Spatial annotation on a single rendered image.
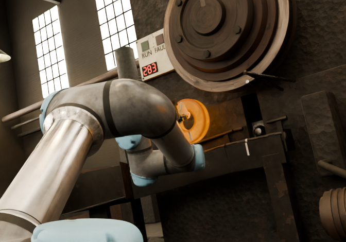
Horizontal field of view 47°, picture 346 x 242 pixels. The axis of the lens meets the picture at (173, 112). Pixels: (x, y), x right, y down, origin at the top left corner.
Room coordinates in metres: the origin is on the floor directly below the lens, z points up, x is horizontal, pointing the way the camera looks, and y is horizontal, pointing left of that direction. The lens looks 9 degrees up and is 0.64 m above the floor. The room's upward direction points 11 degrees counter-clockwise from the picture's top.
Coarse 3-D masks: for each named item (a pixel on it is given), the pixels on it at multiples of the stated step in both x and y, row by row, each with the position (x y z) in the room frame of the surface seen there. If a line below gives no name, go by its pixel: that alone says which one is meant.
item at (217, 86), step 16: (288, 0) 1.14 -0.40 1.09; (288, 16) 1.15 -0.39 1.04; (288, 32) 1.20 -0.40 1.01; (272, 48) 1.19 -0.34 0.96; (176, 64) 1.38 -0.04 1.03; (256, 64) 1.22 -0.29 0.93; (272, 64) 1.24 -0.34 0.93; (192, 80) 1.36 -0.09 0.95; (208, 80) 1.32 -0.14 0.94; (240, 80) 1.26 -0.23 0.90; (256, 80) 1.29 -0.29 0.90
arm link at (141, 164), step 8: (128, 152) 1.14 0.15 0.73; (136, 152) 1.13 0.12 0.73; (144, 152) 1.13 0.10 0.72; (152, 152) 1.15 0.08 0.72; (160, 152) 1.14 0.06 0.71; (136, 160) 1.14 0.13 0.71; (144, 160) 1.14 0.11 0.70; (152, 160) 1.14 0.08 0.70; (160, 160) 1.13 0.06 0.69; (136, 168) 1.15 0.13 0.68; (144, 168) 1.14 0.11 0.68; (152, 168) 1.14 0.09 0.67; (160, 168) 1.14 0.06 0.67; (136, 176) 1.15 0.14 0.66; (144, 176) 1.15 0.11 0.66; (152, 176) 1.16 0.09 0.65; (136, 184) 1.17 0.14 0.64; (144, 184) 1.16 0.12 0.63
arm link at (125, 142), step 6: (120, 138) 1.11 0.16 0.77; (126, 138) 1.10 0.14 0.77; (132, 138) 1.09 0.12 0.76; (138, 138) 1.10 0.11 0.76; (144, 138) 1.13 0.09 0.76; (120, 144) 1.12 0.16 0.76; (126, 144) 1.11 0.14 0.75; (132, 144) 1.10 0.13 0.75; (138, 144) 1.11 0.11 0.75; (144, 144) 1.13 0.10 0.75; (150, 144) 1.15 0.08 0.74; (126, 150) 1.15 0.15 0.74; (132, 150) 1.13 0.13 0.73; (138, 150) 1.13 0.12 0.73
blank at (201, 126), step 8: (184, 104) 1.38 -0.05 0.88; (192, 104) 1.36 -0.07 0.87; (200, 104) 1.35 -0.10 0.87; (192, 112) 1.36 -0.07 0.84; (200, 112) 1.34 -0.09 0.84; (200, 120) 1.34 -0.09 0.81; (208, 120) 1.35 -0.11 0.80; (184, 128) 1.41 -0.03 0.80; (192, 128) 1.37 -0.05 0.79; (200, 128) 1.35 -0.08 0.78; (208, 128) 1.36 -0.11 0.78; (192, 136) 1.37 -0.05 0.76; (200, 136) 1.36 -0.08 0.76
